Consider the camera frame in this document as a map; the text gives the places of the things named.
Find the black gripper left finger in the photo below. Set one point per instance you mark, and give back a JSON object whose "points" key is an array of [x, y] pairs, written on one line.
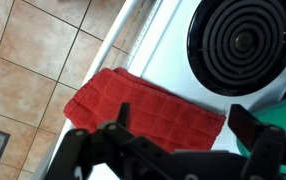
{"points": [[83, 150]]}

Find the large black coil burner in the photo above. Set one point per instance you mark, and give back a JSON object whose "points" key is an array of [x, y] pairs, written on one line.
{"points": [[216, 66]]}

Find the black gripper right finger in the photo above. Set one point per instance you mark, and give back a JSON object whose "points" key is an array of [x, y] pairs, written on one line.
{"points": [[269, 150]]}

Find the red terry towel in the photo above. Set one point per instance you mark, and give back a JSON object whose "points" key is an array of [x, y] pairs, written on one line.
{"points": [[156, 113]]}

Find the white electric stove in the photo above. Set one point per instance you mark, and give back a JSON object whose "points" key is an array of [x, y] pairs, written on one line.
{"points": [[169, 50]]}

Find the green cloth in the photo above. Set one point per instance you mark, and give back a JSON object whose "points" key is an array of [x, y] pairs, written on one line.
{"points": [[283, 113]]}

